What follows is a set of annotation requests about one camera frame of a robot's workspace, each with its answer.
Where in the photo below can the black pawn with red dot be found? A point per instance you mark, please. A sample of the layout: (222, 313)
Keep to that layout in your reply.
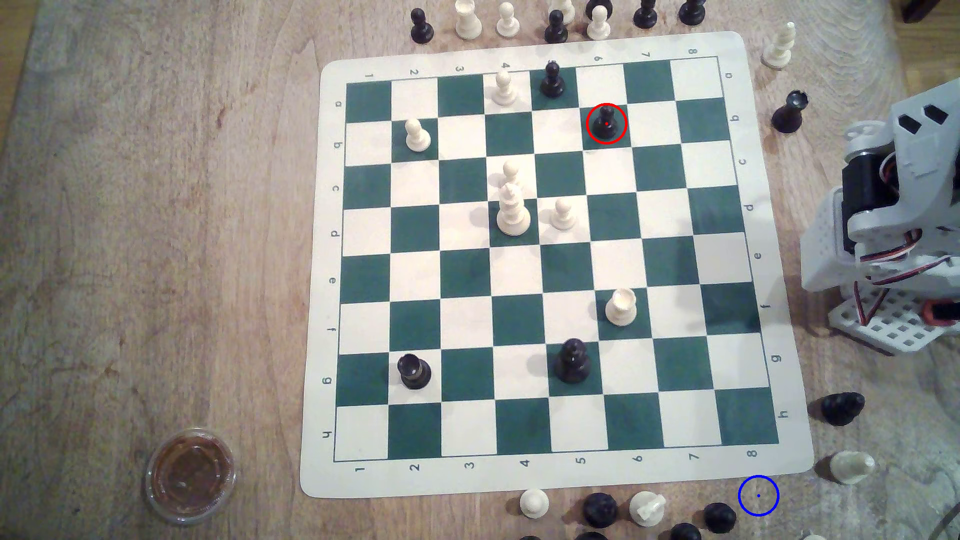
(606, 125)

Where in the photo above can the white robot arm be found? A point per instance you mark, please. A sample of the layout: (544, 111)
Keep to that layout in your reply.
(825, 255)

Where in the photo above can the black chess piece lying down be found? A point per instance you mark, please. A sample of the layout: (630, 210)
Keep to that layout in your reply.
(841, 409)

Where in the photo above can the white chess piece lying down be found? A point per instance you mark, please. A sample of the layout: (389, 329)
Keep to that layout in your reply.
(851, 466)

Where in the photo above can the large black chess piece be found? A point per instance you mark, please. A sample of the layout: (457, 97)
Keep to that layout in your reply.
(574, 361)

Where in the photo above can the tall white king piece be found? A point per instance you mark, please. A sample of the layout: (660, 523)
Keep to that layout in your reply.
(514, 214)

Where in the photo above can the green and white chess mat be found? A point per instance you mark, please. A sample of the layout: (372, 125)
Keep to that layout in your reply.
(465, 277)

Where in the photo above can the black bishop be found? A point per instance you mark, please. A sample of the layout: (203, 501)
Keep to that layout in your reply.
(787, 116)

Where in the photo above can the red clamp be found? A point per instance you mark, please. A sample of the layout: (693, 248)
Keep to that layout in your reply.
(939, 312)

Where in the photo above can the white bishop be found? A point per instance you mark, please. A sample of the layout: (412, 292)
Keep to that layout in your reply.
(780, 49)

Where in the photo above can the white rook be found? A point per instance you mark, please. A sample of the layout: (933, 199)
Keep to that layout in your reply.
(621, 307)
(468, 21)

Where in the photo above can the white pawn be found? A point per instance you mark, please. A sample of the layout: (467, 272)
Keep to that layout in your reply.
(511, 171)
(562, 216)
(508, 22)
(534, 502)
(598, 27)
(417, 136)
(504, 90)

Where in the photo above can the white knight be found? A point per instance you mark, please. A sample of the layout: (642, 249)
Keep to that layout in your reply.
(647, 508)

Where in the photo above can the black rook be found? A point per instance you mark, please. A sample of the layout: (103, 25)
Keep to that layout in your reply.
(414, 372)

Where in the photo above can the clear plastic cup brown content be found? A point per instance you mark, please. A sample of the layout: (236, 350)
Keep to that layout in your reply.
(190, 475)

